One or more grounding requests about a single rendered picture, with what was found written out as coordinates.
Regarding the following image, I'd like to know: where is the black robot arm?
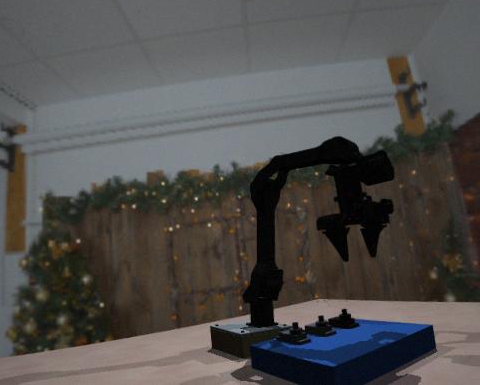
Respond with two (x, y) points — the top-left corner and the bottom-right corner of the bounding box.
(242, 137), (395, 328)

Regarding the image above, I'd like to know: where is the blue flat panel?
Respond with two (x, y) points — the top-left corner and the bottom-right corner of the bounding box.
(250, 315), (436, 385)

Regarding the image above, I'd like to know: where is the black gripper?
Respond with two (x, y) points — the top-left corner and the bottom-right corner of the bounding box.
(316, 188), (390, 262)

